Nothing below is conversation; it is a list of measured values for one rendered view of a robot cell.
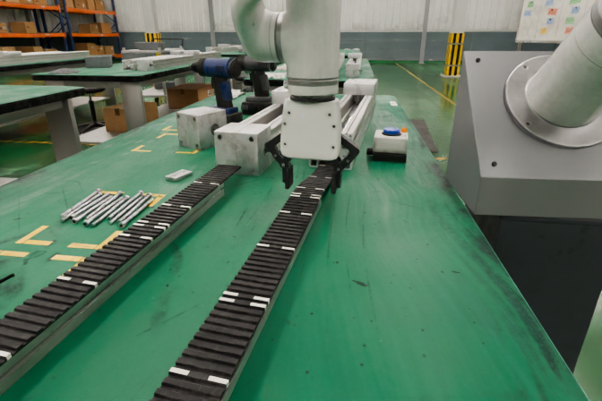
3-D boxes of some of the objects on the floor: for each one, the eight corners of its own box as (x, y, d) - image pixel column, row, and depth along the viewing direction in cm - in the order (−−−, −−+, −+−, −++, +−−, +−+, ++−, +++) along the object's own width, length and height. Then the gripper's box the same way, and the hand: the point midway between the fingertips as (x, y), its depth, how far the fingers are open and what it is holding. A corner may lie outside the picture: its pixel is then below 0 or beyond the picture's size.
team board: (493, 102, 630) (516, -29, 561) (519, 101, 640) (545, -28, 571) (571, 121, 492) (614, -49, 423) (602, 119, 502) (649, -47, 433)
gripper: (367, 89, 63) (362, 185, 69) (270, 85, 67) (271, 177, 73) (364, 95, 56) (357, 201, 62) (254, 91, 60) (259, 191, 66)
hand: (311, 183), depth 67 cm, fingers open, 8 cm apart
